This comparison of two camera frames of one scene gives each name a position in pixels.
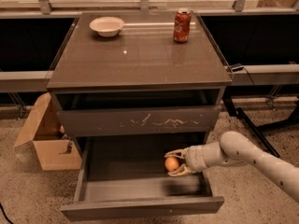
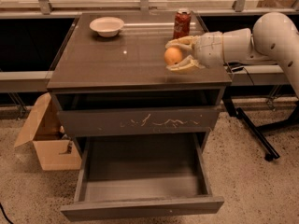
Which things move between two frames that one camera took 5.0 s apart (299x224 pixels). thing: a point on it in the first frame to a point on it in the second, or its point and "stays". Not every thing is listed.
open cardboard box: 54,149 stays
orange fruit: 172,163 to 172,55
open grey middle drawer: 125,177 stays
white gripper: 194,160 to 209,49
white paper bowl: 106,26 stays
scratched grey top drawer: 138,121 stays
